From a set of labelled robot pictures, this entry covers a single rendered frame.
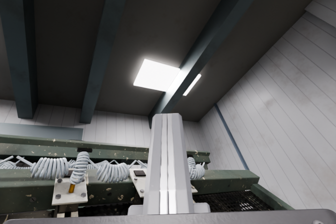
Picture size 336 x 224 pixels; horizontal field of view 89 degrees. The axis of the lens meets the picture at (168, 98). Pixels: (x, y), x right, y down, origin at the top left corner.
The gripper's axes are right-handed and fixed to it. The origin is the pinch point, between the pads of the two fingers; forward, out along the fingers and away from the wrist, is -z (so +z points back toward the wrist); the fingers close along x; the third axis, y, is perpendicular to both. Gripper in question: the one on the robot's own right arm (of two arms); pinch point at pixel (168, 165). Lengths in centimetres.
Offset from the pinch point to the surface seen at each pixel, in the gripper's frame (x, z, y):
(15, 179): 52, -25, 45
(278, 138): -186, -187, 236
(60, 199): 35, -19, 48
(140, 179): 15, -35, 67
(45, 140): 41, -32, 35
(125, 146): 19, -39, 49
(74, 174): 31, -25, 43
